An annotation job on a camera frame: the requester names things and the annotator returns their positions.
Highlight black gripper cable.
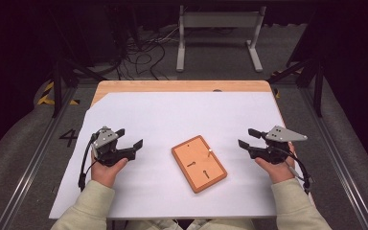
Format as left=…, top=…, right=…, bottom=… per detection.
left=77, top=133, right=99, bottom=193
left=280, top=148, right=313, bottom=195

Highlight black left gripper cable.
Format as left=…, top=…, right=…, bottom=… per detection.
left=77, top=133, right=99, bottom=193

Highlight wooden table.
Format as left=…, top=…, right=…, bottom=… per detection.
left=90, top=80, right=315, bottom=212

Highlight person's legs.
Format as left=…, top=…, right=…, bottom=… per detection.
left=128, top=218, right=258, bottom=230

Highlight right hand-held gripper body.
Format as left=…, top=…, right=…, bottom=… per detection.
left=249, top=125, right=309, bottom=166

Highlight white paper sheet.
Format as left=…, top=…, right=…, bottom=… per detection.
left=48, top=91, right=311, bottom=220

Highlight person's left hand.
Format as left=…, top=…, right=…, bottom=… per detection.
left=90, top=152, right=129, bottom=189

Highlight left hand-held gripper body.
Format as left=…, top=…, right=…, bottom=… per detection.
left=90, top=126, right=131, bottom=168

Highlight black metal stand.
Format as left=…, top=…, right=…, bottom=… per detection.
left=51, top=57, right=107, bottom=119
left=266, top=57, right=326, bottom=118

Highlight person's right hand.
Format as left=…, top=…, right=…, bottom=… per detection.
left=254, top=142, right=297, bottom=185

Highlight tangle of black floor cables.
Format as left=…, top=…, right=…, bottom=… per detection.
left=116, top=27, right=180, bottom=81

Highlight dark cabinet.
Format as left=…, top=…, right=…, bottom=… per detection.
left=76, top=3, right=125, bottom=68

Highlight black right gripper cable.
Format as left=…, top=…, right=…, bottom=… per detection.
left=280, top=148, right=313, bottom=195

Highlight white metal stand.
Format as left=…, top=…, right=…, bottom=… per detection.
left=175, top=5, right=267, bottom=73

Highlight wooden picture frame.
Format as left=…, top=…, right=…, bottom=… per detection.
left=171, top=134, right=228, bottom=195

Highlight metal floor rail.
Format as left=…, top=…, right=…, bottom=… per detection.
left=299, top=86, right=368, bottom=230
left=0, top=85, right=79, bottom=230

